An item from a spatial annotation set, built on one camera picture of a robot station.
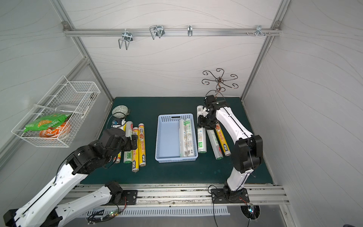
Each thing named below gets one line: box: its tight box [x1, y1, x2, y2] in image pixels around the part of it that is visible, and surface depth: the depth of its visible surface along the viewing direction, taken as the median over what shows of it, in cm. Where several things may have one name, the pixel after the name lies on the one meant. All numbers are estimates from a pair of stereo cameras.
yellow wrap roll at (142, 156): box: [138, 122, 147, 167], surface depth 88 cm
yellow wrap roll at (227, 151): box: [215, 122, 232, 157], surface depth 92 cm
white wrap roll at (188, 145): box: [182, 119, 195, 158], surface depth 93 cm
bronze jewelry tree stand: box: [201, 68, 239, 98], surface depth 90 cm
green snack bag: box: [23, 113, 72, 133], surface depth 55 cm
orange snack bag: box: [39, 122, 67, 138], surface depth 61 cm
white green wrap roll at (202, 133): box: [196, 105, 208, 154], surface depth 81 cm
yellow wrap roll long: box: [131, 126, 140, 173], surface depth 85 cm
